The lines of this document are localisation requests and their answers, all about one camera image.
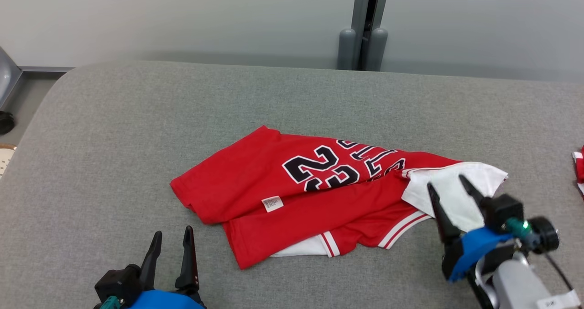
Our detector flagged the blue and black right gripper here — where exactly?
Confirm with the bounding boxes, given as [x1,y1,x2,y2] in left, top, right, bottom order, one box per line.
[427,175,521,283]

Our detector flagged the beige perforated round basket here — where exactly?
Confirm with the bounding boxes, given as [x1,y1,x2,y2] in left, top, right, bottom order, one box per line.
[0,143,18,180]

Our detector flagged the red shorts with white trim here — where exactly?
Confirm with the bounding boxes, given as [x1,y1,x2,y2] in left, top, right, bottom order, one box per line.
[572,146,584,196]

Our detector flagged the red jersey with white sleeves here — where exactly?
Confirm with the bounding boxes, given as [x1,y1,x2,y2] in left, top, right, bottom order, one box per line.
[170,125,509,270]

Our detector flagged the grey partition post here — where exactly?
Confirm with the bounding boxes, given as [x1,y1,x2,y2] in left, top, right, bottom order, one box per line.
[337,0,391,71]

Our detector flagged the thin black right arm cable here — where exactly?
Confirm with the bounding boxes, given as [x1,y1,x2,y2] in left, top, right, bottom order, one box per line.
[544,253,576,293]

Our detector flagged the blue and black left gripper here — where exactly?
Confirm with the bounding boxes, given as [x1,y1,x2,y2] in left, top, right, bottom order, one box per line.
[122,226,207,309]

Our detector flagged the teal right camera connector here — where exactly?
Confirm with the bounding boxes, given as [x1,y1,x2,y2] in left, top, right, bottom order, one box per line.
[504,217,535,251]

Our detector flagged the black caster wheel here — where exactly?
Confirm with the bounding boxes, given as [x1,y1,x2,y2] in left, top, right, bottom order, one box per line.
[0,111,16,135]

